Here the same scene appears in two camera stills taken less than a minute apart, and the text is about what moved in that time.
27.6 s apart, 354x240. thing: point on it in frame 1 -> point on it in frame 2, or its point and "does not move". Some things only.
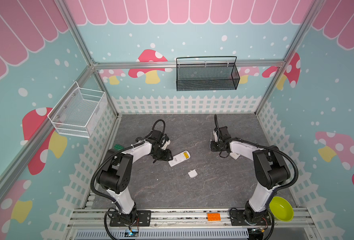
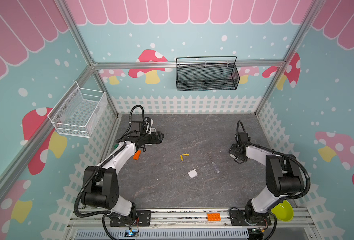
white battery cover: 193,174 does not move
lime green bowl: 282,209 does not move
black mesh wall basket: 206,73 does not move
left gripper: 166,156 -> 159,140
